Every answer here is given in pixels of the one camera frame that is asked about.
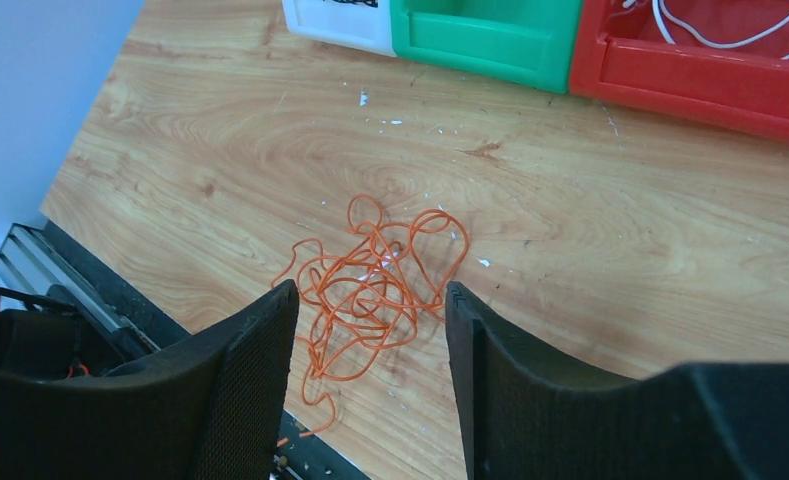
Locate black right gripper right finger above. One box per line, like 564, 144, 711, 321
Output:
445, 282, 789, 479

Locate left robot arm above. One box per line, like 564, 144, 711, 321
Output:
0, 287, 127, 380

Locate green plastic bin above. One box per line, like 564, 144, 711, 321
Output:
390, 0, 583, 94

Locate orange cable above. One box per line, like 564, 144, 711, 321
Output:
271, 193, 471, 440

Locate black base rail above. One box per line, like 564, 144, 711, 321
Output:
0, 219, 369, 480

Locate white plastic bin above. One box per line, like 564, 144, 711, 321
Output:
282, 0, 396, 57

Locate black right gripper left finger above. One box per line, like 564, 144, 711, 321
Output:
0, 280, 299, 479

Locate red plastic bin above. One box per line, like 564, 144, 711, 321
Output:
569, 1, 789, 142

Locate white cable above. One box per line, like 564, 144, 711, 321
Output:
622, 0, 789, 62

